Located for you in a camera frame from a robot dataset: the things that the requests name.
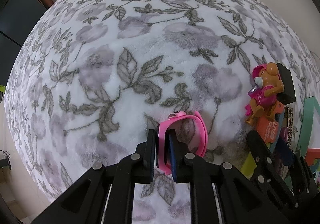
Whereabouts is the brown pink puppy figurine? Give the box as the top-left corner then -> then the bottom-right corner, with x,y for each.
245,62 -> 285,125

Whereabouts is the pink toy wristwatch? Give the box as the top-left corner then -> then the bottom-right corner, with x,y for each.
157,111 -> 208,175

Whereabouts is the colourful foam puzzle piece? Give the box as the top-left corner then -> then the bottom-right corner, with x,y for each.
305,148 -> 320,173

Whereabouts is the teal rimmed white tray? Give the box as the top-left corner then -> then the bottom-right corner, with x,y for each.
282,96 -> 320,189

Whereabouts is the floral grey white blanket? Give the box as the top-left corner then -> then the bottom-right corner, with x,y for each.
3,0 -> 320,224

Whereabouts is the black cube box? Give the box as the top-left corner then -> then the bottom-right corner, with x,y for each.
277,63 -> 296,105

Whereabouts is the patterned beige black bar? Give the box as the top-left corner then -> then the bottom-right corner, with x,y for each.
285,107 -> 293,148

